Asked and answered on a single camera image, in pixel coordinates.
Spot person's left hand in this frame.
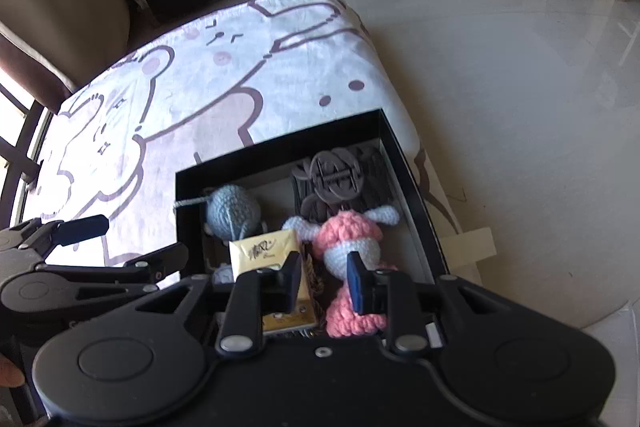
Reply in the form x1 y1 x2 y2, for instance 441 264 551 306
0 354 25 389

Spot cartoon bear printed blanket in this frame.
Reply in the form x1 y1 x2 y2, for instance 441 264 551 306
22 0 483 288

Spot black cardboard box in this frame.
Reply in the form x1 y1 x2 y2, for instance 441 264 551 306
175 108 451 338

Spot beige cardboard strip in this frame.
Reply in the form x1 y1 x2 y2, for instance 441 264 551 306
439 227 497 288

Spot grey crochet mouse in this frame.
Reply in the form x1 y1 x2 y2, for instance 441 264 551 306
173 186 263 242

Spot dark window railing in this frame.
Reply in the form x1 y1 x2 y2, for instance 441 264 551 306
0 84 53 228

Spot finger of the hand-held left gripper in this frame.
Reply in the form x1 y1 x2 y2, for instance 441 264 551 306
0 215 110 265
40 243 190 288

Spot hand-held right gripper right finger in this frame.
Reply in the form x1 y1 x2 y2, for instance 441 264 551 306
346 252 551 354

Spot brown curtain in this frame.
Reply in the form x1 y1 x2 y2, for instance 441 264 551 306
0 22 76 114

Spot yellow tissue pack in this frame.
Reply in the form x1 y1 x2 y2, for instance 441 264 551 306
229 229 318 335

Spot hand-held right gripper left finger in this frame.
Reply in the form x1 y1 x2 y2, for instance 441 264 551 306
102 253 303 356

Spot pink crochet doll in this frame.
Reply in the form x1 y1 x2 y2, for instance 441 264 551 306
281 205 401 338

